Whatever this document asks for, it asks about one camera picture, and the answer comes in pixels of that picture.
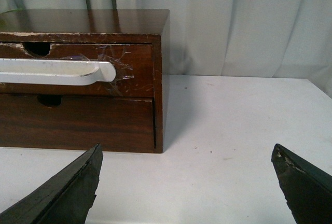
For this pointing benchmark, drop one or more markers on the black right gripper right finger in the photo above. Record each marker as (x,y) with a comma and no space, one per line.
(307,189)

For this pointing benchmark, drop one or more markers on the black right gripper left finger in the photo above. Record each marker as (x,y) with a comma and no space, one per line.
(64,198)

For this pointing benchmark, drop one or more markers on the white drawer handle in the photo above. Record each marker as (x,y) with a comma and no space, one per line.
(56,72)

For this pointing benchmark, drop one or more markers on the wooden drawer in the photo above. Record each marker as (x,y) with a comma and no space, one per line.
(133,64)
(78,123)

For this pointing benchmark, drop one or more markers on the brown wooden drawer cabinet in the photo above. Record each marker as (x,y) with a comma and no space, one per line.
(28,34)

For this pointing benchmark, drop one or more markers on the white curtain backdrop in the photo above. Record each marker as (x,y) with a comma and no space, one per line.
(265,38)

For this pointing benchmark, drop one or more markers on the green plant leaves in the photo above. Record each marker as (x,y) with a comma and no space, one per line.
(9,11)

